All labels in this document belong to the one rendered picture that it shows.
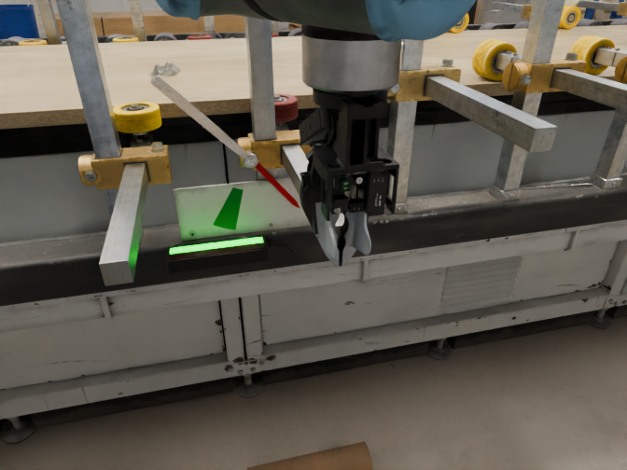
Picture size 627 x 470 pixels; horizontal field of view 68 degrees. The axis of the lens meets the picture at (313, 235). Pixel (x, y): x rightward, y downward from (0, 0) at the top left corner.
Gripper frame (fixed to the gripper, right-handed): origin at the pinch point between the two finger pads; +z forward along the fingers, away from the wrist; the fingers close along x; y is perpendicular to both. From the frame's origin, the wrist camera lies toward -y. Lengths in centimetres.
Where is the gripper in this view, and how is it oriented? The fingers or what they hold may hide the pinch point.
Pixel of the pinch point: (338, 253)
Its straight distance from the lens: 55.9
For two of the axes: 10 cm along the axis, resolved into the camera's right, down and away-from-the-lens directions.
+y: 2.4, 4.9, -8.4
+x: 9.7, -1.2, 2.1
